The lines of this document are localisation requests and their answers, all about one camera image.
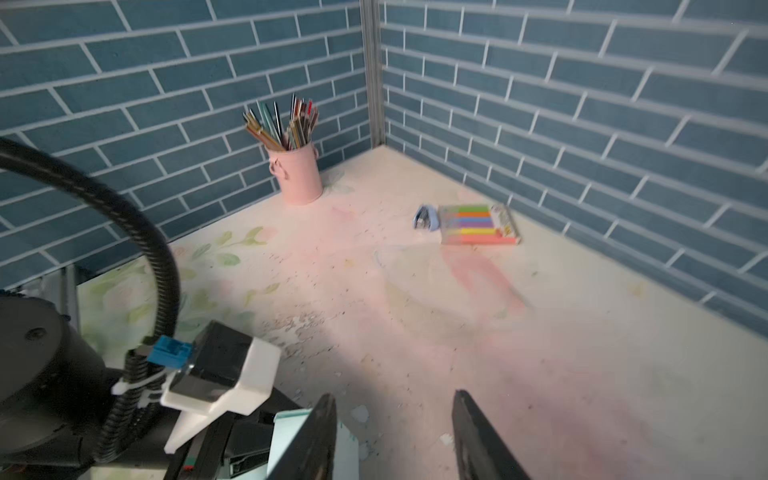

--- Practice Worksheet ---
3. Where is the pink pencil cup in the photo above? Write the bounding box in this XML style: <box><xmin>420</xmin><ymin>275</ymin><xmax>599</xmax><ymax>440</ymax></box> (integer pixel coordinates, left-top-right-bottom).
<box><xmin>268</xmin><ymin>144</ymin><xmax>323</xmax><ymax>206</ymax></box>

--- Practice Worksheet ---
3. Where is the coloured marker pack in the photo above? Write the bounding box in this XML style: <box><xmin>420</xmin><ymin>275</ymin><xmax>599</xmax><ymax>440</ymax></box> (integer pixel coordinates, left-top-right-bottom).
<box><xmin>437</xmin><ymin>204</ymin><xmax>522</xmax><ymax>245</ymax></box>

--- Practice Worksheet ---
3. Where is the small blue stapler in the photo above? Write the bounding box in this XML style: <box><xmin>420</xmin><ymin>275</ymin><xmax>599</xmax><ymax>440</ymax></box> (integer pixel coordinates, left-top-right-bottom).
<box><xmin>412</xmin><ymin>204</ymin><xmax>440</xmax><ymax>232</ymax></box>

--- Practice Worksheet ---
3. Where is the aluminium corner post left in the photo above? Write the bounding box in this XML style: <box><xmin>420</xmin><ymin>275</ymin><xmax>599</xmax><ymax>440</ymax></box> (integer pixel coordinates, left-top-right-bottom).
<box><xmin>360</xmin><ymin>0</ymin><xmax>385</xmax><ymax>148</ymax></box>

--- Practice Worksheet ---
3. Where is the light blue paper box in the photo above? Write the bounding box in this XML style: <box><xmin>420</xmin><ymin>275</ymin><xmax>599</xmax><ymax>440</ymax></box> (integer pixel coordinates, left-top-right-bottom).
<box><xmin>239</xmin><ymin>406</ymin><xmax>361</xmax><ymax>479</ymax></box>

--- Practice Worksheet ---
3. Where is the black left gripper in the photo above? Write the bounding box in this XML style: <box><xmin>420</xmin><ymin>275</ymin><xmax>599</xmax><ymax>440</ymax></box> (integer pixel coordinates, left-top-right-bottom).
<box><xmin>1</xmin><ymin>290</ymin><xmax>299</xmax><ymax>479</ymax></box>

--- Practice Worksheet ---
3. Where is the coloured pencils bundle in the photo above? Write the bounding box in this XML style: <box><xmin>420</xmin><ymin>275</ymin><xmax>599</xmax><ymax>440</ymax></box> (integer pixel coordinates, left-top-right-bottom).
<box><xmin>242</xmin><ymin>95</ymin><xmax>320</xmax><ymax>153</ymax></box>

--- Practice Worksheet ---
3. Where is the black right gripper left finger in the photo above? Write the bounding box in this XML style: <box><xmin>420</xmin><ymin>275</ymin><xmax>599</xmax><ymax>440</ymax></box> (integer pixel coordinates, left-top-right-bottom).
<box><xmin>267</xmin><ymin>394</ymin><xmax>338</xmax><ymax>479</ymax></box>

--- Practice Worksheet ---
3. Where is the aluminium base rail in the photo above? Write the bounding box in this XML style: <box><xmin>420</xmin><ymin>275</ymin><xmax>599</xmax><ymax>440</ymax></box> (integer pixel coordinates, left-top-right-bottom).
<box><xmin>17</xmin><ymin>265</ymin><xmax>81</xmax><ymax>331</ymax></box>

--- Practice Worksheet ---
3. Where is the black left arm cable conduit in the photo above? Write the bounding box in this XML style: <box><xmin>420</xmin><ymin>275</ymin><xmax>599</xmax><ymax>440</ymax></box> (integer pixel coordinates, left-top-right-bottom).
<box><xmin>0</xmin><ymin>136</ymin><xmax>182</xmax><ymax>463</ymax></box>

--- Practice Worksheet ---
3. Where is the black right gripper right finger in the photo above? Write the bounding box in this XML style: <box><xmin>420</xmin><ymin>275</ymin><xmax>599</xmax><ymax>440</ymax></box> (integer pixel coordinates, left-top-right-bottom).
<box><xmin>452</xmin><ymin>390</ymin><xmax>530</xmax><ymax>480</ymax></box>

